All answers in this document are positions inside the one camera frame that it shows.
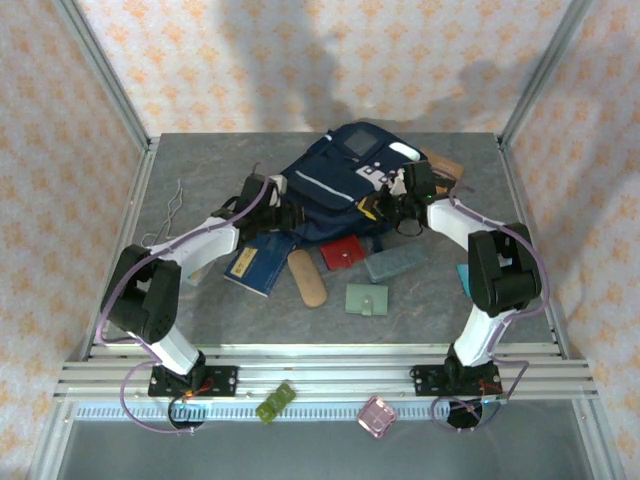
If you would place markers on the red snap wallet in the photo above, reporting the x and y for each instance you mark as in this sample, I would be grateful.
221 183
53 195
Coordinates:
342 254

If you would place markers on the grey teal pencil case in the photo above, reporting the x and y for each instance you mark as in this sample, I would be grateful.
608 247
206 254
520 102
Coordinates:
395 262

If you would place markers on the dark blue booklet yellow label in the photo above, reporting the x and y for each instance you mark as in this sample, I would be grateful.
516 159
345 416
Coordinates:
265 272

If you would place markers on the navy blue backpack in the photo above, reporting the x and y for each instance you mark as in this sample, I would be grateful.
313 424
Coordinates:
325 170

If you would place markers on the tan glasses case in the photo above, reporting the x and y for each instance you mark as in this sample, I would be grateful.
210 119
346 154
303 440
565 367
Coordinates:
307 280

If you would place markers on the pale green snap wallet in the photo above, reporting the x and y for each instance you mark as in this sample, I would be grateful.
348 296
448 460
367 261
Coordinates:
366 299

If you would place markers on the light blue item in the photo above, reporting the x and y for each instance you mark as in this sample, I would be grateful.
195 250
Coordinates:
464 280

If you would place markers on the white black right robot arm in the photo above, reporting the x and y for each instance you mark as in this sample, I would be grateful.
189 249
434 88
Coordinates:
505 270

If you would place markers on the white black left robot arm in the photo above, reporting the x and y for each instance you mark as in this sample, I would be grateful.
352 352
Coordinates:
200 247

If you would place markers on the small white printed packet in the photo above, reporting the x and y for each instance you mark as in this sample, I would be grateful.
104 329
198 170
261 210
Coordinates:
195 278

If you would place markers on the green plastic block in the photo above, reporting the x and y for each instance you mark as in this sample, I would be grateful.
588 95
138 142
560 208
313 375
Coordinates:
275 402

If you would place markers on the pink square box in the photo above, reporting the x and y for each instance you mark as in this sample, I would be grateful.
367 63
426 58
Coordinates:
377 417

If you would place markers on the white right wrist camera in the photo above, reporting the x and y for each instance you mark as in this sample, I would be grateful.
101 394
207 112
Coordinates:
399 184

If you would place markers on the aluminium side rail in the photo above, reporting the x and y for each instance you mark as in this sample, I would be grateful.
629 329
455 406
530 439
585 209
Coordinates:
137 200
518 200

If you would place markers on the aluminium front rail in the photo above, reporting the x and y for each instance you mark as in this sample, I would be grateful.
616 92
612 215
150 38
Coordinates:
325 372

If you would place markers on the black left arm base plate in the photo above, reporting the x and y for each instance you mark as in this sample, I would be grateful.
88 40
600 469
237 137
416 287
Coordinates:
222 380

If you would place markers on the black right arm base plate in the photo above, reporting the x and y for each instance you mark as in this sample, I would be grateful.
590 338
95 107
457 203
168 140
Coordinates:
425 380

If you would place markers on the aluminium frame post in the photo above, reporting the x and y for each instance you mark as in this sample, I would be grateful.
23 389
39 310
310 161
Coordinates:
106 75
540 75

